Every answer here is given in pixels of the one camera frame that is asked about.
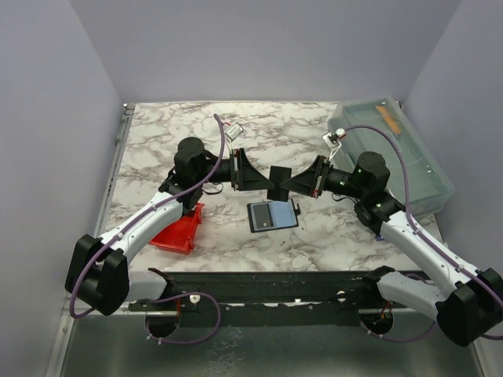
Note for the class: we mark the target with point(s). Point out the green plastic storage box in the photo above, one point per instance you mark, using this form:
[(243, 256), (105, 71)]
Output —
[(429, 186)]

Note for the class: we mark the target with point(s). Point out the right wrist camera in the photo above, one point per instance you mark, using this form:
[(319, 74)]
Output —
[(333, 141)]

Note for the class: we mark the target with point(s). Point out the dark grey credit card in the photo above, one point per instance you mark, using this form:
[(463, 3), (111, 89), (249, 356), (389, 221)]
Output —
[(277, 176)]

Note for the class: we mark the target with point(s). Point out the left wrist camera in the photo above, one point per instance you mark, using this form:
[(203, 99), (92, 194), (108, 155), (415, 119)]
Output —
[(233, 132)]

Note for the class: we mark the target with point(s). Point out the red plastic bin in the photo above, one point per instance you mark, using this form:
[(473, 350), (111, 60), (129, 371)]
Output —
[(179, 237)]

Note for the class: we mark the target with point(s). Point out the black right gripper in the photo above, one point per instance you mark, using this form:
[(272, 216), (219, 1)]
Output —
[(308, 182)]

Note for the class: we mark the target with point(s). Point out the aluminium rail frame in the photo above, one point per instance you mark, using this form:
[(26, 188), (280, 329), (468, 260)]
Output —
[(307, 340)]

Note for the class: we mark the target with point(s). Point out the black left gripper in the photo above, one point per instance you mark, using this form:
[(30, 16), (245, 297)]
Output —
[(249, 178)]

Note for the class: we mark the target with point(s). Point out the black leather card holder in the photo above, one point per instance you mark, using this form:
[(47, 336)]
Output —
[(273, 215)]

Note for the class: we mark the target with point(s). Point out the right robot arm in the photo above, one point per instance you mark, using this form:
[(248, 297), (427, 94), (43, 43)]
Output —
[(463, 300)]

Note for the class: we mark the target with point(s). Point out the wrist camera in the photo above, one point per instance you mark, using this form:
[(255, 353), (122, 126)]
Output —
[(333, 141), (233, 132)]

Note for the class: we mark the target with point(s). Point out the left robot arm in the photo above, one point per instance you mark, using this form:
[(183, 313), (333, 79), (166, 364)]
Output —
[(99, 270)]

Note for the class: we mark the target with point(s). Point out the orange tool inside box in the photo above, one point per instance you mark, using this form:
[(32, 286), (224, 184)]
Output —
[(389, 120)]

